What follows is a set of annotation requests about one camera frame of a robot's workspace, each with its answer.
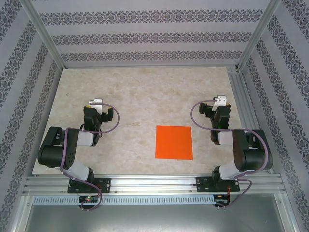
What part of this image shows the slotted grey cable duct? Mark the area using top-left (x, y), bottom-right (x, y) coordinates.
top-left (32, 195), bottom-right (215, 205)

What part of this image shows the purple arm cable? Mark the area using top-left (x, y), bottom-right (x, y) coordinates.
top-left (60, 102), bottom-right (121, 212)
top-left (190, 98), bottom-right (270, 210)

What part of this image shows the right controller circuit board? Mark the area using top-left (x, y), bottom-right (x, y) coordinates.
top-left (214, 194), bottom-right (231, 203)

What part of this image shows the aluminium frame beam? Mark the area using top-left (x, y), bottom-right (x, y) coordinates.
top-left (13, 194), bottom-right (34, 232)
top-left (275, 193), bottom-right (297, 232)

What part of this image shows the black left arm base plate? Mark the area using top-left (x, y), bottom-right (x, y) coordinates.
top-left (67, 177), bottom-right (112, 194)

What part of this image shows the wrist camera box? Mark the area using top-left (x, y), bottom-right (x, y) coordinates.
top-left (89, 98), bottom-right (105, 113)
top-left (212, 94), bottom-right (228, 108)

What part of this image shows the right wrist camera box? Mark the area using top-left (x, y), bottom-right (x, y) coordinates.
top-left (212, 94), bottom-right (228, 108)

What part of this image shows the long aluminium mounting rail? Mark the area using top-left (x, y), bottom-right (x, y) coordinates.
top-left (23, 174), bottom-right (284, 194)

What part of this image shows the aluminium side rail profile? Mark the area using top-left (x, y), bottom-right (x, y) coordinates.
top-left (226, 67), bottom-right (275, 174)

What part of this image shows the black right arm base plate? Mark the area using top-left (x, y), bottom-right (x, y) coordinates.
top-left (196, 176), bottom-right (241, 193)

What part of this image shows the grey metal panel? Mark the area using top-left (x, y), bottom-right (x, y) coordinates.
top-left (25, 204), bottom-right (294, 232)

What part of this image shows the orange paper sheet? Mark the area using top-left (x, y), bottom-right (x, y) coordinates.
top-left (154, 125), bottom-right (194, 161)

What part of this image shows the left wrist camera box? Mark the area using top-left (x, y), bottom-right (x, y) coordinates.
top-left (89, 98), bottom-right (105, 113)

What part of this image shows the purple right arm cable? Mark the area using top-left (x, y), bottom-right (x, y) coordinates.
top-left (190, 98), bottom-right (270, 210)

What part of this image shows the aluminium frame post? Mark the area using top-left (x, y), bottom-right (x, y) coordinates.
top-left (21, 0), bottom-right (67, 70)
top-left (238, 0), bottom-right (282, 71)

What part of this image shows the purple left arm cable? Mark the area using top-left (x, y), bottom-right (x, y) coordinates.
top-left (60, 102), bottom-right (121, 212)

